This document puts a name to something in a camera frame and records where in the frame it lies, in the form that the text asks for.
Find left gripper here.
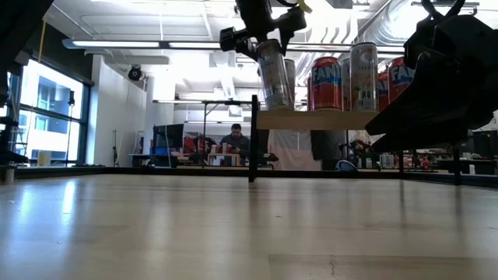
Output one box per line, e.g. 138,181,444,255
219,8,308,62

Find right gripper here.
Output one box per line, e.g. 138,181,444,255
364,14,498,153

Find wooden shelf with black legs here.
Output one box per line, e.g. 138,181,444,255
248,94,463,187

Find cluttered background workbench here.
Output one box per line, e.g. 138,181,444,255
379,149,498,175

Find black background robot arms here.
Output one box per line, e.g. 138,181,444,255
338,138,384,170

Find black cabinet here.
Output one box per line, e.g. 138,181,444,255
471,129,498,175

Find tall black background table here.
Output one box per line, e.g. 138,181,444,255
153,99,254,169

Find white and blue round object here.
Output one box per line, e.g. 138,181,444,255
335,159,358,172

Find dark hanging cloth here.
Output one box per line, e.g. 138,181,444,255
310,130,338,171

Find person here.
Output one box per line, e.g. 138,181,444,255
219,123,252,157

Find white hanging cloth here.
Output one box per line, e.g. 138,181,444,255
268,130,312,171

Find overhead light bar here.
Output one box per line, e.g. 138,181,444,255
61,38,408,54

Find red background equipment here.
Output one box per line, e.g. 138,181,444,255
182,134,234,166

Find black ceiling track light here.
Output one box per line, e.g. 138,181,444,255
410,0,480,17

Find black computer monitor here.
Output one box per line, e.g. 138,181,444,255
153,123,185,156

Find black light stand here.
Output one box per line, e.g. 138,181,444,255
64,89,77,167

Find large window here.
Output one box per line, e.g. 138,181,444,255
7,58,93,168

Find silver ventilation duct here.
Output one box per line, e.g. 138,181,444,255
373,0,498,44

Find black metal table frame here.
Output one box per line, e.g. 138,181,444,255
13,165,498,188

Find long-handled wall tool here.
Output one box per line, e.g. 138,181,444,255
111,129,124,166

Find yellow hanging cord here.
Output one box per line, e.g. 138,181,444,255
37,17,48,65

